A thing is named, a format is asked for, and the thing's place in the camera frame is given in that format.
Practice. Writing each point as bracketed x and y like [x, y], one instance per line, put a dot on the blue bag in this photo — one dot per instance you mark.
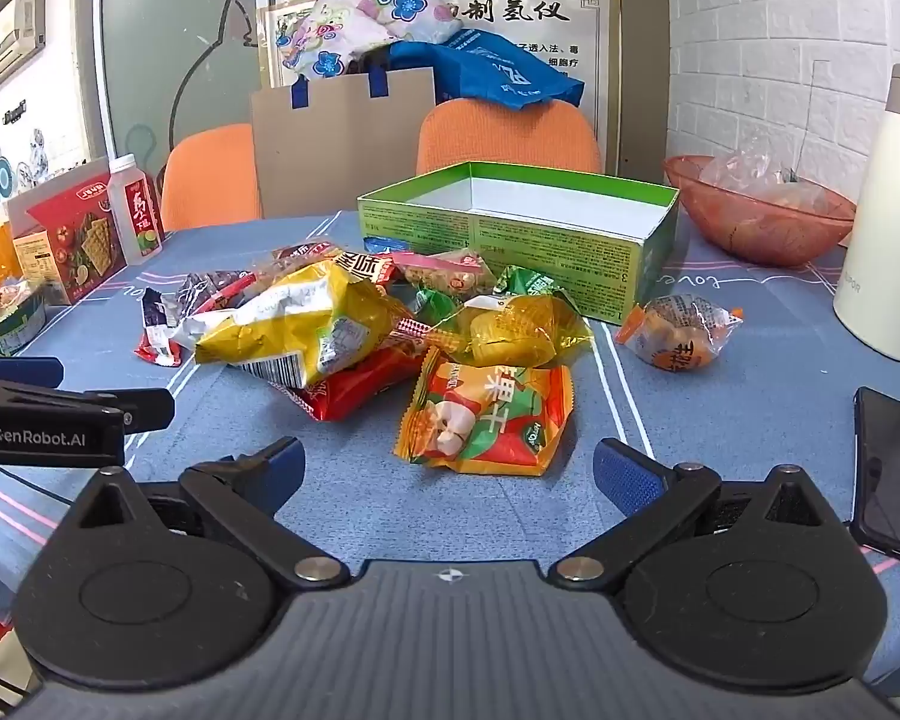
[495, 67]

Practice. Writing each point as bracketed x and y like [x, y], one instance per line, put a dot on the blue tablecloth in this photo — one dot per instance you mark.
[720, 405]

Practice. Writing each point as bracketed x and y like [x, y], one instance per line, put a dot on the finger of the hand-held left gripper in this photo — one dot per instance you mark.
[26, 371]
[150, 409]

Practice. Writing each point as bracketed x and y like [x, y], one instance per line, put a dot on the black lettered wall poster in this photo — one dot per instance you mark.
[570, 30]

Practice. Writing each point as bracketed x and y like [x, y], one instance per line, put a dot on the green cardboard box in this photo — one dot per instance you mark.
[540, 255]

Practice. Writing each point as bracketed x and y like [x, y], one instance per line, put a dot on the red plastic bowl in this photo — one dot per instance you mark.
[765, 236]

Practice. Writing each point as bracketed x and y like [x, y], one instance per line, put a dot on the dark red date packet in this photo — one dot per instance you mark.
[214, 289]

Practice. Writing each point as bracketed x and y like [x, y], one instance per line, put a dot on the small orange snack packet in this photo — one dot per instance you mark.
[675, 337]

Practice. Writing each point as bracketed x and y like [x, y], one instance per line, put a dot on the clear plastic bags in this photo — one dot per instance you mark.
[757, 176]

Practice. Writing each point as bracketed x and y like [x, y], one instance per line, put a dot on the clear peanut packet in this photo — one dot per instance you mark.
[296, 259]

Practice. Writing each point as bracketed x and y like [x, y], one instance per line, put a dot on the floral cloth bag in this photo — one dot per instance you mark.
[367, 15]

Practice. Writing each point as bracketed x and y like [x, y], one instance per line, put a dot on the black smartphone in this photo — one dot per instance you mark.
[896, 472]

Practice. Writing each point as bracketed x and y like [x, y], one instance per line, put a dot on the red fried snack packet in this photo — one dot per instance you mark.
[364, 266]

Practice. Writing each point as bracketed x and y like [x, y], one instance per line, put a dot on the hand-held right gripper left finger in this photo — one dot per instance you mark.
[289, 457]

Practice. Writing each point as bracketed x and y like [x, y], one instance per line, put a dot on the white air conditioner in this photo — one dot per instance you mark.
[4, 41]

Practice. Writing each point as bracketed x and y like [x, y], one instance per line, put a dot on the small green candy packet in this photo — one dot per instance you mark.
[433, 304]

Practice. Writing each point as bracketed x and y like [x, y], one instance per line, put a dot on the blue snack packet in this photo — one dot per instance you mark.
[379, 244]

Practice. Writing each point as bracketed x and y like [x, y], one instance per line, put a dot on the brown cardboard box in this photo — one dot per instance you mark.
[330, 150]

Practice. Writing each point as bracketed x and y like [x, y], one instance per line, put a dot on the pink snack packet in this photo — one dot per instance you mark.
[446, 274]

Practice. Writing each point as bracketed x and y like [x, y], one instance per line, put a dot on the orange dried fruit packet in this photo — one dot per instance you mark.
[487, 420]

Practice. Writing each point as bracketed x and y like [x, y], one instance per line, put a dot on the green snack tray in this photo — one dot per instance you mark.
[11, 326]

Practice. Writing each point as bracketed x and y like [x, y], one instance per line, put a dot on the large yellow snack bag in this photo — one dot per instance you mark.
[300, 322]

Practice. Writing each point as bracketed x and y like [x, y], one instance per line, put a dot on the red cracker box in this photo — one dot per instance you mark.
[75, 240]

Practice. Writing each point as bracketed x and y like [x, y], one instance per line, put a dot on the white thermos jug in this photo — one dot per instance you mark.
[889, 240]

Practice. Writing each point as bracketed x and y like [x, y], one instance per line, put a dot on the yellow transparent candy packet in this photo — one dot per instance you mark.
[510, 334]

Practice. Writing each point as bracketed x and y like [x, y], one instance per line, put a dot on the pink drink bottle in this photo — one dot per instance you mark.
[136, 217]

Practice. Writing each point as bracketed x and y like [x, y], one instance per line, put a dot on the red white snack packet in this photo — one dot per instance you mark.
[156, 334]

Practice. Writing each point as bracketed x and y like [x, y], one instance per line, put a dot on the orange chair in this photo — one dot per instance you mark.
[210, 180]
[510, 139]

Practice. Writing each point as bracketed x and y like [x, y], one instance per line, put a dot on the green snack packet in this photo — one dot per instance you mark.
[532, 283]

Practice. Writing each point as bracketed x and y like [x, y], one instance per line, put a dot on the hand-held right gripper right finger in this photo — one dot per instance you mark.
[630, 476]

